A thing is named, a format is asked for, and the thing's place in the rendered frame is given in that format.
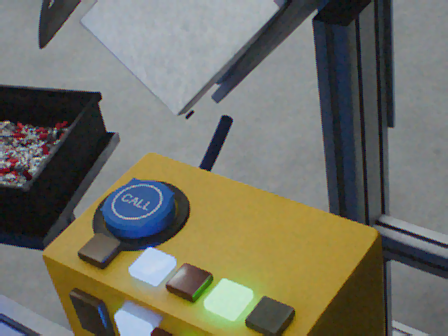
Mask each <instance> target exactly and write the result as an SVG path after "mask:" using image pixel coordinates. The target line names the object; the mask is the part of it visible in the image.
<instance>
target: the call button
mask: <svg viewBox="0 0 448 336"><path fill-rule="evenodd" d="M173 194H175V193H174V192H172V191H171V190H170V189H169V188H168V187H166V186H165V184H161V183H160V182H154V181H148V180H140V179H135V178H134V177H133V179H131V180H130V182H128V184H125V185H123V186H122V187H120V188H118V189H116V191H113V193H112V194H111V195H110V196H108V199H106V201H105V203H104V206H103V207H102V208H101V209H100V211H103V215H104V220H105V222H106V226H107V228H108V229H109V231H110V232H111V233H112V234H113V236H116V237H117V238H121V239H126V240H138V239H143V238H148V237H150V236H154V235H155V234H158V233H160V232H161V231H163V230H165V229H166V228H167V227H168V226H170V224H172V221H173V220H174V219H175V215H176V206H175V199H174V196H173Z"/></svg>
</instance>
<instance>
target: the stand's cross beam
mask: <svg viewBox="0 0 448 336"><path fill-rule="evenodd" d="M372 228H375V229H376V230H377V231H379V232H380V233H381V240H382V256H383V257H386V258H388V259H391V260H394V261H396V262H400V263H402V264H406V265H408V266H410V267H414V268H416V269H419V270H422V271H425V272H427V273H429V274H433V275H435V276H439V277H441V278H445V279H447V280H448V235H443V234H441V233H437V232H435V231H433V230H429V229H427V228H422V227H420V226H418V225H414V224H412V223H408V222H405V221H401V220H399V219H397V218H393V217H391V216H386V215H384V214H381V216H380V217H379V218H378V220H377V221H376V223H375V224H374V226H372Z"/></svg>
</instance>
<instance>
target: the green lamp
mask: <svg viewBox="0 0 448 336"><path fill-rule="evenodd" d="M252 298H253V292H252V291H251V290H250V289H249V288H246V287H243V286H242V285H238V284H237V283H233V282H232V281H229V280H227V279H223V280H222V281H221V282H220V283H219V284H218V285H217V287H215V288H214V290H213V291H212V292H211V293H210V294H209V296H208V297H207V298H206V300H205V302H204V304H205V308H206V309H208V310H210V311H211V312H214V313H216V314H219V315H221V316H222V317H225V318H227V319H230V320H232V321H234V320H235V319H237V317H238V316H239V314H240V313H241V312H242V311H243V309H244V308H245V307H246V305H247V304H249V302H250V301H251V299H252Z"/></svg>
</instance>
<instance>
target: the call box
mask: <svg viewBox="0 0 448 336"><path fill-rule="evenodd" d="M133 177H134V178H135V179H140V180H148V181H154V182H160V183H161V184H165V186H166V187H168V188H169V189H170V190H171V191H172V192H174V193H175V194H173V196H174V199H175V206H176V215H175V219H174V220H173V221H172V224H170V226H168V227H167V228H166V229H165V230H163V231H161V232H160V233H158V234H155V235H154V236H150V237H148V238H143V239H138V240H126V239H121V238H117V237H116V236H113V234H112V233H111V232H110V231H109V229H108V228H107V226H106V222H105V220H104V215H103V211H100V209H101V208H102V207H103V206H104V203H105V201H106V199H108V196H110V195H111V194H112V193H113V191H116V189H118V188H120V187H122V186H123V185H125V184H128V182H130V180H131V179H133ZM96 233H102V234H104V235H105V236H109V237H110V238H113V239H116V240H117V241H120V242H121V243H122V245H123V250H122V251H121V253H119V254H118V255H117V256H116V258H114V260H112V261H111V263H109V265H107V266H106V267H105V268H104V269H103V270H102V269H100V268H99V267H95V266H94V265H91V264H89V263H87V262H84V261H83V260H80V258H79V256H78V255H77V253H78V251H79V250H80V249H81V248H82V247H83V246H84V245H85V244H86V243H87V242H88V241H89V240H90V239H91V238H92V237H93V236H94V235H96ZM148 248H153V249H155V250H157V251H160V252H162V253H165V254H167V255H169V256H172V257H173V258H175V261H176V265H175V267H174V268H172V270H171V271H170V273H168V275H166V276H165V278H164V279H163V280H162V281H161V282H160V283H159V284H158V285H157V286H154V285H151V284H149V283H148V282H145V281H143V280H140V279H138V278H137V277H133V276H132V275H131V273H130V271H129V268H130V267H131V265H133V263H135V262H136V260H137V259H138V258H139V257H140V255H142V254H143V253H144V252H145V251H146V250H147V249H148ZM42 259H43V261H44V264H45V266H46V269H47V271H48V274H49V276H50V278H51V281H52V283H53V286H54V289H55V290H56V294H57V295H58V298H59V301H60V302H61V306H62V307H63V311H64V313H65V314H66V318H67V319H68V323H69V325H70V326H71V330H72V331H73V335H74V336H97V335H95V334H93V333H90V332H89V331H88V330H85V329H83V328H82V326H81V325H80V321H79V319H78V316H77V314H76V312H75V308H74V307H73V303H72V301H71V300H70V296H69V293H70V291H72V290H73V289H75V288H77V289H80V290H81V291H84V292H85V293H87V294H90V295H91V296H94V297H96V298H97V299H100V300H102V301H103V302H104V305H105V307H106V309H107V313H108V315H109V318H110V321H111V323H112V326H113V328H114V333H115V336H121V334H120V332H119V328H118V326H117V322H116V320H115V318H114V316H115V315H116V314H117V312H118V311H120V310H122V311H125V312H126V313H128V314H131V315H133V316H136V317H137V318H138V319H141V320H143V321H146V322H148V323H149V324H151V326H152V328H156V327H158V328H161V329H162V330H163V331H167V332H168V333H171V334H173V335H174V336H265V335H264V334H262V333H259V332H257V331H254V330H252V329H249V328H248V327H247V326H246V324H245V319H246V317H247V316H248V315H249V313H250V312H251V310H252V309H254V307H255V306H256V304H257V303H258V302H259V301H260V300H261V298H262V297H264V296H267V297H270V298H272V299H276V300H277V301H278V302H282V303H284V304H287V305H289V306H291V307H293V308H294V309H295V316H294V317H293V319H292V320H291V321H290V323H289V324H288V326H286V328H285V329H284V331H283V332H282V333H281V335H280V336H385V321H384V301H383V260H382V240H381V233H380V232H379V231H377V230H376V229H375V228H372V227H369V226H365V225H363V224H361V223H357V222H355V221H351V220H349V219H347V218H343V217H340V216H336V215H334V214H330V213H328V212H326V211H322V210H320V209H316V208H313V207H311V206H308V205H306V204H301V203H299V202H297V201H293V200H291V199H287V198H285V197H283V196H279V195H276V194H272V193H270V192H266V191H264V190H262V189H258V188H256V187H252V186H249V185H247V184H244V183H242V182H237V181H235V180H233V179H229V178H227V177H223V176H221V175H219V174H214V173H212V172H208V171H206V170H204V169H200V168H198V167H194V166H192V165H190V164H185V163H183V162H180V161H177V160H175V159H171V158H169V157H165V156H162V155H160V154H157V153H155V152H149V153H148V154H145V155H144V156H143V157H142V158H141V159H140V160H139V161H138V162H136V163H135V164H134V165H133V167H131V168H130V169H129V170H128V172H126V173H125V174H123V176H122V177H121V178H120V179H118V181H117V182H116V183H115V184H113V185H112V186H111V187H110V188H109V189H108V190H107V191H106V192H105V193H104V194H103V195H102V196H100V197H99V199H97V200H96V201H95V202H94V204H92V205H91V206H90V207H89V208H88V209H87V210H86V211H84V213H82V215H81V216H79V218H77V219H76V220H75V221H74V222H73V223H72V224H71V225H70V226H69V227H68V228H67V229H65V230H64V231H63V233H61V234H60V235H59V236H58V238H56V239H55V240H53V242H52V243H51V244H50V245H48V247H46V249H45V250H44V251H43V253H42ZM184 263H189V264H191V265H194V266H196V267H197V268H201V269H202V270H206V271H207V272H209V273H212V275H213V278H214V280H213V282H212V283H211V284H210V285H209V287H207V289H206V290H205V292H203V293H202V295H201V296H200V297H199V298H198V299H197V301H196V302H194V303H192V302H189V301H187V300H184V299H182V298H181V297H178V296H176V295H173V294H172V293H170V292H168V291H167V290H166V287H165V285H166V283H167V282H168V280H170V278H172V276H173V275H174V274H175V273H176V272H177V270H179V269H180V267H181V266H182V265H183V264H184ZM223 279H227V280H229V281H232V282H233V283H237V284H238V285H242V286H243V287H246V288H249V289H250V290H251V291H252V292H253V298H252V299H251V301H250V302H249V304H247V305H246V307H245V308H244V309H243V311H242V312H241V313H240V314H239V316H238V317H237V319H235V320H234V321H232V320H230V319H227V318H225V317H222V316H221V315H219V314H216V313H214V312H211V311H210V310H208V309H206V308H205V304H204V302H205V300H206V298H207V297H208V296H209V294H210V293H211V292H212V291H213V290H214V288H215V287H217V285H218V284H219V283H220V282H221V281H222V280H223Z"/></svg>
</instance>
